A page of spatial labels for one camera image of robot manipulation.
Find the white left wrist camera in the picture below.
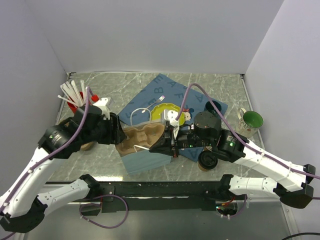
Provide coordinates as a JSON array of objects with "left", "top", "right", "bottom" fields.
[{"left": 93, "top": 97, "right": 112, "bottom": 120}]

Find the blue letter print cloth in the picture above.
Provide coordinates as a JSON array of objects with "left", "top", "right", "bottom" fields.
[{"left": 117, "top": 72, "right": 229, "bottom": 163}]

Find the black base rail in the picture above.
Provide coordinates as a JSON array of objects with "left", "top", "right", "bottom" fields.
[{"left": 44, "top": 179, "right": 251, "bottom": 213}]

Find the black cup lid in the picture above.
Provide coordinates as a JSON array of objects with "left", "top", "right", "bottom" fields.
[{"left": 197, "top": 150, "right": 218, "bottom": 166}]

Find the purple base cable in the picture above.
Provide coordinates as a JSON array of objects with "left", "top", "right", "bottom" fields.
[{"left": 79, "top": 194, "right": 128, "bottom": 228}]

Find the red straw holder cup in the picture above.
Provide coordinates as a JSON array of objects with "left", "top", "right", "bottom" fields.
[{"left": 67, "top": 91, "right": 84, "bottom": 114}]

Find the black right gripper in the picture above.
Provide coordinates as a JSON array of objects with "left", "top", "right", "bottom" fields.
[{"left": 149, "top": 125, "right": 214, "bottom": 158}]

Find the silver fork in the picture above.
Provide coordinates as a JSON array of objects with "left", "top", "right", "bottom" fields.
[{"left": 146, "top": 95, "right": 165, "bottom": 109}]

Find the dark green mug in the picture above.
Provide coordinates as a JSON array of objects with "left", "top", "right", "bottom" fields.
[{"left": 204, "top": 100, "right": 222, "bottom": 118}]

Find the floral cream mug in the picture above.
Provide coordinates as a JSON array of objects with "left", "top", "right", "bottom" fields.
[{"left": 235, "top": 108, "right": 264, "bottom": 138}]

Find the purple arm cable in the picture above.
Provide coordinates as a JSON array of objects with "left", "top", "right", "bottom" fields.
[
  {"left": 0, "top": 93, "right": 100, "bottom": 240},
  {"left": 176, "top": 83, "right": 320, "bottom": 180}
]

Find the blue white paper bag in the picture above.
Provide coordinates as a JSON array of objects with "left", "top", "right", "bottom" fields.
[{"left": 120, "top": 113, "right": 172, "bottom": 175}]

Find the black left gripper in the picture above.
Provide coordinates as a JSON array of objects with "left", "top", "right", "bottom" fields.
[{"left": 81, "top": 114, "right": 127, "bottom": 145}]

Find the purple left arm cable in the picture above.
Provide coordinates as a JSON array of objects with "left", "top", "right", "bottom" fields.
[{"left": 0, "top": 93, "right": 100, "bottom": 240}]

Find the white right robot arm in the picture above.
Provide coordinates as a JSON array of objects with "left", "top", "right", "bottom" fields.
[{"left": 149, "top": 110, "right": 316, "bottom": 209}]

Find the brown paper cup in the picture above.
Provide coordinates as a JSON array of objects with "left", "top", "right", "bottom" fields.
[{"left": 197, "top": 161, "right": 218, "bottom": 172}]

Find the brown pulp cup carrier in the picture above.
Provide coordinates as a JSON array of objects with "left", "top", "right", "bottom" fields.
[
  {"left": 80, "top": 142, "right": 95, "bottom": 151},
  {"left": 115, "top": 123, "right": 165, "bottom": 157}
]

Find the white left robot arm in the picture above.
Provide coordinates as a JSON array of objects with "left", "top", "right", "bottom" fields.
[{"left": 0, "top": 105, "right": 126, "bottom": 233}]

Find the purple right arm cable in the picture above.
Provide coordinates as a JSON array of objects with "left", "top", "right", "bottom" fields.
[{"left": 176, "top": 83, "right": 320, "bottom": 180}]

